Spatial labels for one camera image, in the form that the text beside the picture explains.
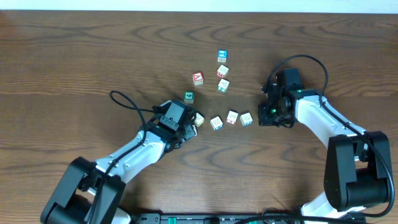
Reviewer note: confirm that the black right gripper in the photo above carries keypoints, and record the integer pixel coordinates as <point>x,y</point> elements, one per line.
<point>264,119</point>

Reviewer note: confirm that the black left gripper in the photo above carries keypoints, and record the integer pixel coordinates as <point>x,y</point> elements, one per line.
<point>189,130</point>

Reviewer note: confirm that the letter B wooden block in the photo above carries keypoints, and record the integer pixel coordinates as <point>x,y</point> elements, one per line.
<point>246,119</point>

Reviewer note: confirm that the red U 8 wooden block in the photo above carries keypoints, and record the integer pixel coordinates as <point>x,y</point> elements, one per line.
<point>216,123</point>

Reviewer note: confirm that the number 3 wooden block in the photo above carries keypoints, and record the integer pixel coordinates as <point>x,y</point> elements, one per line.
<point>232,117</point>

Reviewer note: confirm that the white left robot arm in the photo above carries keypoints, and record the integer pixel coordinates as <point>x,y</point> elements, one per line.
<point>90,192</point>

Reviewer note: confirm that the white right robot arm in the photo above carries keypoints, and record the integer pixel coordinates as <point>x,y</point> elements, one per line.
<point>358,171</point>

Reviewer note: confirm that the green 4 wooden block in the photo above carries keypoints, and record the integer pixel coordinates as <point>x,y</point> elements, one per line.
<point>189,97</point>

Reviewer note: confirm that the green side wooden block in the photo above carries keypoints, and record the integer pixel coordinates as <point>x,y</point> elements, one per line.
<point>223,85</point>

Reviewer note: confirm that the red A wooden block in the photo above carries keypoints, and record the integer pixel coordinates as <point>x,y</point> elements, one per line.
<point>198,78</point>

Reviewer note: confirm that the red M wooden block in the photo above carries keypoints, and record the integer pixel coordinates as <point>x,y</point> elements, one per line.
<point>222,71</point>

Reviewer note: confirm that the blue top wooden block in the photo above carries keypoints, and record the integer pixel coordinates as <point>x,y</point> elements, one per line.
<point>222,56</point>

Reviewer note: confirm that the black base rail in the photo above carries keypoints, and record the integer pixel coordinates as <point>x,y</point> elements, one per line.
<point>265,218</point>

